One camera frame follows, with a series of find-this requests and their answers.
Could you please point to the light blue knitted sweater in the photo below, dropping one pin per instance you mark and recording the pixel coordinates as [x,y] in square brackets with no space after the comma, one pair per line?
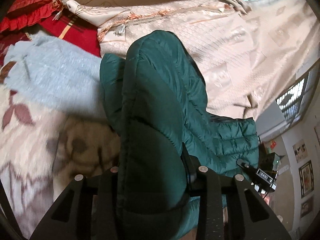
[58,74]

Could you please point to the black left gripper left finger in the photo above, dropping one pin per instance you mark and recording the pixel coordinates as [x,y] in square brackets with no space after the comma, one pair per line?
[84,210]

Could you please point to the red striped blanket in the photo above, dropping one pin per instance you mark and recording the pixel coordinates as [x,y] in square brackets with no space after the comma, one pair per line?
[74,30]

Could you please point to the floral patterned bed blanket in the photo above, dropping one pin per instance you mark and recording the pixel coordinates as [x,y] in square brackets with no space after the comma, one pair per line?
[41,151]

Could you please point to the beige embossed satin quilt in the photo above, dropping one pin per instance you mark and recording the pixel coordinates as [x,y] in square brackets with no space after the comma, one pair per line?
[247,52]

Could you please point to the person's right hand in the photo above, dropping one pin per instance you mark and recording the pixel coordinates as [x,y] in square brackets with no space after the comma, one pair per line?
[265,196]

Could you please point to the framed wall picture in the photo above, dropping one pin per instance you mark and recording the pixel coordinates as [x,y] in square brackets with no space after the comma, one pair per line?
[306,179]

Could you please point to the unframed wall poster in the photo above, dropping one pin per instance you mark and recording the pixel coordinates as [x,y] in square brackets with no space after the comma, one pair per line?
[300,150]

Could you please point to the window with patterned grille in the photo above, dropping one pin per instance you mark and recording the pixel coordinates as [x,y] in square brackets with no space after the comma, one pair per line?
[290,101]

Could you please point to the red heart-shaped ruffled pillow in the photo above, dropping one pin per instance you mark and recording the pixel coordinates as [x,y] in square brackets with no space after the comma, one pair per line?
[24,13]

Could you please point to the dark green quilted puffer jacket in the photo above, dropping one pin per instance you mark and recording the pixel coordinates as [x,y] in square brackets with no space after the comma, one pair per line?
[155,99]

